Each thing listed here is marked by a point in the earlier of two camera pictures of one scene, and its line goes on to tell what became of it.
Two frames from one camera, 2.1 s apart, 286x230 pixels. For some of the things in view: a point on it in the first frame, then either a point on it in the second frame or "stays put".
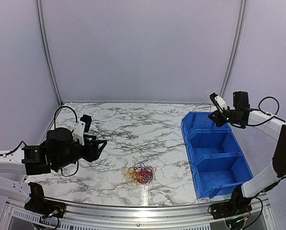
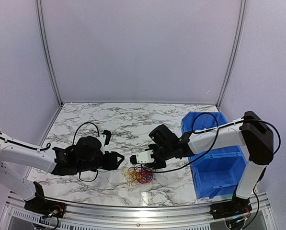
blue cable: (201, 104) -> (204, 125)
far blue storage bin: (193, 120) stays put
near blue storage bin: (219, 174) stays put
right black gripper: (216, 119) -> (156, 166)
